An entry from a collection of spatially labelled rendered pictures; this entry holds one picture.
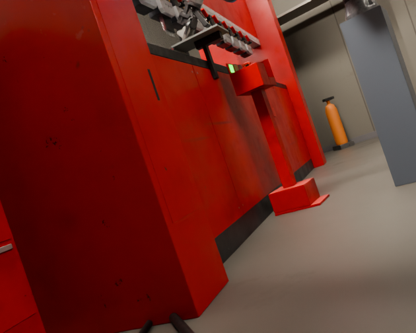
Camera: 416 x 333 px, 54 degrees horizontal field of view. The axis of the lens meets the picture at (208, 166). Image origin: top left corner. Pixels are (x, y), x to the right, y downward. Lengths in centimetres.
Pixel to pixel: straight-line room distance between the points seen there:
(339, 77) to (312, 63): 44
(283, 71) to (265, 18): 56
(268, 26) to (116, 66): 333
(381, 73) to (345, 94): 400
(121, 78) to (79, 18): 19
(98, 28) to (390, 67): 129
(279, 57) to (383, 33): 239
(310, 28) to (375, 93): 422
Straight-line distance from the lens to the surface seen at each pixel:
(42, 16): 128
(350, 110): 598
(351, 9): 207
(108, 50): 115
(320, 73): 607
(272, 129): 220
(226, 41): 315
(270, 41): 434
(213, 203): 163
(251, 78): 216
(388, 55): 199
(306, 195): 212
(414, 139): 199
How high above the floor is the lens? 36
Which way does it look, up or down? level
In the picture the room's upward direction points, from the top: 19 degrees counter-clockwise
